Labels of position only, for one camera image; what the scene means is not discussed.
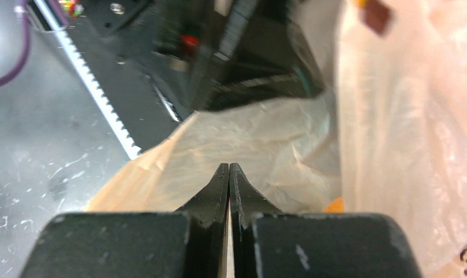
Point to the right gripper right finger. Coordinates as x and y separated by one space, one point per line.
270 243

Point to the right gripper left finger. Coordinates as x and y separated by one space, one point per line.
188 242

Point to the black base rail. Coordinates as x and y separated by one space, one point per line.
115 48

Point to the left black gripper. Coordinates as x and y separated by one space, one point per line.
216 55

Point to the translucent beige plastic bag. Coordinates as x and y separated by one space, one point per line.
387 135

